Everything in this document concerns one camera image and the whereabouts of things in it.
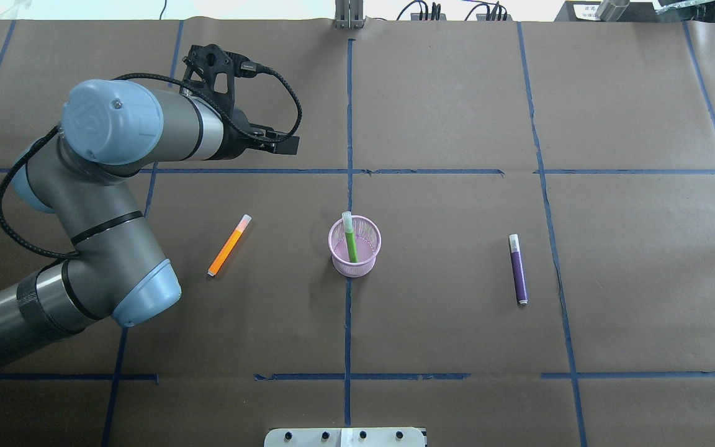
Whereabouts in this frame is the orange highlighter pen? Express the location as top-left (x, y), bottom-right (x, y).
top-left (207, 214), bottom-right (252, 278)

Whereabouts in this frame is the steel cylinder weight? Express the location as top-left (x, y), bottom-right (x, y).
top-left (594, 0), bottom-right (631, 22)

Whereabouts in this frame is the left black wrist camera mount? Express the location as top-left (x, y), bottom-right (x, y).
top-left (182, 43), bottom-right (266, 114)

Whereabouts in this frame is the white camera pole with base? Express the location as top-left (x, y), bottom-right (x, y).
top-left (263, 427), bottom-right (428, 446)

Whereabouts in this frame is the green highlighter pen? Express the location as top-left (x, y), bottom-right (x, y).
top-left (341, 211), bottom-right (359, 263)

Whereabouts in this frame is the black box under cylinder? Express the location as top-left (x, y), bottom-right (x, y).
top-left (553, 1), bottom-right (661, 23)

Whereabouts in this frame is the aluminium frame post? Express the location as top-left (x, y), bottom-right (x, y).
top-left (334, 0), bottom-right (365, 29)

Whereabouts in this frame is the pink mesh pen holder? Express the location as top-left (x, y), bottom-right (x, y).
top-left (327, 215), bottom-right (382, 278)

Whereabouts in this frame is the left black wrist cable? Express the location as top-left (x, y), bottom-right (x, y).
top-left (0, 65), bottom-right (304, 260)

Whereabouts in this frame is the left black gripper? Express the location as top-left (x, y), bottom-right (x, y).
top-left (221, 109), bottom-right (300, 160)

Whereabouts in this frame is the purple highlighter pen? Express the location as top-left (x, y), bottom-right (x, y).
top-left (508, 233), bottom-right (529, 306)

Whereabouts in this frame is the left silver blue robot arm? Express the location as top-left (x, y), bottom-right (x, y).
top-left (0, 79), bottom-right (300, 368)

